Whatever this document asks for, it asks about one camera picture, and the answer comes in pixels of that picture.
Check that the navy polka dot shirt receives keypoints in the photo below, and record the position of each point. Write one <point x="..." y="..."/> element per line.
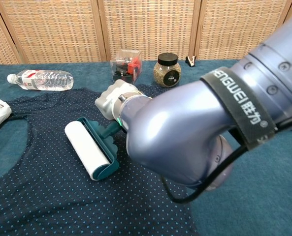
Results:
<point x="62" y="191"/>

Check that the teal blue tablecloth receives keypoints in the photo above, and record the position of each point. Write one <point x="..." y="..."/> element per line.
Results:
<point x="259" y="196"/>

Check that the clear plastic water bottle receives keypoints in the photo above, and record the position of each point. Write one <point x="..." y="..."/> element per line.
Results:
<point x="44" y="79"/>

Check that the clear box of binder clips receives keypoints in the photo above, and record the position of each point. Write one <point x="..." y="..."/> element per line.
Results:
<point x="126" y="70"/>

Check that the woven bamboo folding screen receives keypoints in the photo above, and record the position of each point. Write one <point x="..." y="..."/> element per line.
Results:
<point x="145" y="29"/>

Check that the teal lint roller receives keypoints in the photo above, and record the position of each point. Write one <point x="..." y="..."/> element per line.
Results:
<point x="91" y="147"/>

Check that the glass jar with black lid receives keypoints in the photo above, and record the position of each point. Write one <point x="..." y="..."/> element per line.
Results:
<point x="167" y="72"/>

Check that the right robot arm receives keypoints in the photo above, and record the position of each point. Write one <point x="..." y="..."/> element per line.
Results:
<point x="209" y="118"/>

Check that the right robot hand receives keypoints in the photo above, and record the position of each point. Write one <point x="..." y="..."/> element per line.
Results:
<point x="111" y="99"/>

